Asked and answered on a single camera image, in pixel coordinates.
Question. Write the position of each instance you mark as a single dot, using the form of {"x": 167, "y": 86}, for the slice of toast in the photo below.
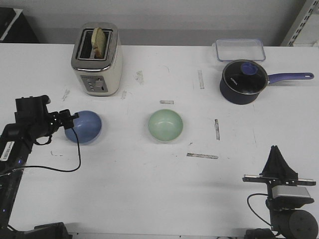
{"x": 98, "y": 42}

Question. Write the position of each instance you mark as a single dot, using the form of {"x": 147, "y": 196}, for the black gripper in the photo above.
{"x": 286, "y": 175}
{"x": 51, "y": 122}

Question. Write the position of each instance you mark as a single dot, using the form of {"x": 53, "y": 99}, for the glass pot lid blue knob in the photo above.
{"x": 245, "y": 77}

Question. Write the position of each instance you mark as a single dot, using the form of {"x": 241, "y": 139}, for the dark blue saucepan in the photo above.
{"x": 241, "y": 99}

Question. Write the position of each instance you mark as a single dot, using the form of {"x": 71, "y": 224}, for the green bowl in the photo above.
{"x": 165, "y": 125}

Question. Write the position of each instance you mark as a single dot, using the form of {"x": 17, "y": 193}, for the clear plastic food container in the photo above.
{"x": 234, "y": 49}

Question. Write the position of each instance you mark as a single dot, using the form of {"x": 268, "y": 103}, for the blue bowl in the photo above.
{"x": 87, "y": 128}

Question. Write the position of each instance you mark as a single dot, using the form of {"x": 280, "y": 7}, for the white metal shelf upright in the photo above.
{"x": 309, "y": 7}

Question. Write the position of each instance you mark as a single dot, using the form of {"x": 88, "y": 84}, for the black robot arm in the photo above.
{"x": 286, "y": 221}
{"x": 16, "y": 142}

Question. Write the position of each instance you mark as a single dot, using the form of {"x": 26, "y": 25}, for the white and silver toaster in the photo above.
{"x": 98, "y": 77}

